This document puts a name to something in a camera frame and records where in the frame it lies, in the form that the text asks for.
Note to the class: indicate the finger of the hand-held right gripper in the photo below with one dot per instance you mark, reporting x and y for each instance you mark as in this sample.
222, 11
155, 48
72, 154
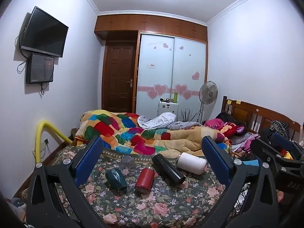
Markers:
263, 150
282, 141

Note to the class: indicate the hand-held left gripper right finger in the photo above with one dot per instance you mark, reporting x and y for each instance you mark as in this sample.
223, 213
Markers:
216, 162

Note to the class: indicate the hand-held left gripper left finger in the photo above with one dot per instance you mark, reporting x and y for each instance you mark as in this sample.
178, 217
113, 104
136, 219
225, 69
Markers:
89, 162

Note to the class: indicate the dark green cup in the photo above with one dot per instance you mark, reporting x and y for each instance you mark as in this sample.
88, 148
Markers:
116, 179

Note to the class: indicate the clear glass cup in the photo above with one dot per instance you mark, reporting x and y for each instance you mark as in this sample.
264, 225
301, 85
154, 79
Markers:
127, 163

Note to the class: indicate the red cup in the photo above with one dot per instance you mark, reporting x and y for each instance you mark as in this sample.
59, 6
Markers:
144, 180

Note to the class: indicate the black dotted cloth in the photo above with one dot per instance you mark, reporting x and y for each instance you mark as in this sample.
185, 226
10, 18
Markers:
280, 127

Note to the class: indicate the purple cloth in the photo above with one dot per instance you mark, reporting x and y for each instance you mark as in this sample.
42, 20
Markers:
247, 142

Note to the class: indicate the white flask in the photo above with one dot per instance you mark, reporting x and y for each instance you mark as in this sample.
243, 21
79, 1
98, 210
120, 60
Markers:
192, 163

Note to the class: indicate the red plush toy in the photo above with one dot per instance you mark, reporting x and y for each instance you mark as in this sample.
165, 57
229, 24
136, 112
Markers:
231, 128

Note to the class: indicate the wooden bed headboard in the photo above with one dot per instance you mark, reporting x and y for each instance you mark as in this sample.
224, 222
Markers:
254, 114

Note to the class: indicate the pink garment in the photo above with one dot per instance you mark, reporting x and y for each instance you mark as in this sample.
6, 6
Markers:
213, 123

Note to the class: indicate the black bag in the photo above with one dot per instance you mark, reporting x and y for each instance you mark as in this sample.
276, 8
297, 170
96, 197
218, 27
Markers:
225, 116

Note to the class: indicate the black flask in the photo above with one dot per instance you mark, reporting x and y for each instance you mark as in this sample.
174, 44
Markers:
168, 169

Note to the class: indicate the colourful patchwork blanket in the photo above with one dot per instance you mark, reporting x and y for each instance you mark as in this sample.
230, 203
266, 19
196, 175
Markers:
133, 135

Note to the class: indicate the dried twig plant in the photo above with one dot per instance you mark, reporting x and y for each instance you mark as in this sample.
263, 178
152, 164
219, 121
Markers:
187, 115

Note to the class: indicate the yellow pipe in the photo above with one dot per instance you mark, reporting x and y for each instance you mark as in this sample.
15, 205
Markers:
39, 137

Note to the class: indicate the grey striped cloth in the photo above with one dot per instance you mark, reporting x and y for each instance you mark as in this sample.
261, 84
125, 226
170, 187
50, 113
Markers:
161, 121

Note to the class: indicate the standing fan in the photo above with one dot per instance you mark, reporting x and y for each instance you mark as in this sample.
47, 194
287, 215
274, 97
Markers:
208, 92

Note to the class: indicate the small white cabinet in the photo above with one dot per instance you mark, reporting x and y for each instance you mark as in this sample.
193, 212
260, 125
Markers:
168, 108

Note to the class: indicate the floral bed sheet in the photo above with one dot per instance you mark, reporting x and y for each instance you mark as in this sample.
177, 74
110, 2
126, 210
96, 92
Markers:
154, 206

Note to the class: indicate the green bottle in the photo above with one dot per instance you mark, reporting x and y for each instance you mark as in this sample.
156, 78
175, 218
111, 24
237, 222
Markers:
175, 97

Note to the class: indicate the brown wooden door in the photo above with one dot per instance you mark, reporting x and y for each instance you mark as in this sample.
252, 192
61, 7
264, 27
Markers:
118, 76

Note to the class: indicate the small black monitor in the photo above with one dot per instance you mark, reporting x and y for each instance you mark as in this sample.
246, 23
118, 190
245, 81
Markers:
40, 68

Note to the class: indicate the wardrobe with heart stickers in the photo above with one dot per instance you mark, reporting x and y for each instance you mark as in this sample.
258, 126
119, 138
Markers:
171, 66

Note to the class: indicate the brown overhead cabinets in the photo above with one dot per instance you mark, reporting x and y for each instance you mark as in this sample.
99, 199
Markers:
152, 25

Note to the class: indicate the wall socket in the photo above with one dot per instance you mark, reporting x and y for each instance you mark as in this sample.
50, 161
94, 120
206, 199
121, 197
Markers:
45, 143

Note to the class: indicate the wall-mounted black television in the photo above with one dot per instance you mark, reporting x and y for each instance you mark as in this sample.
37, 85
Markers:
44, 32

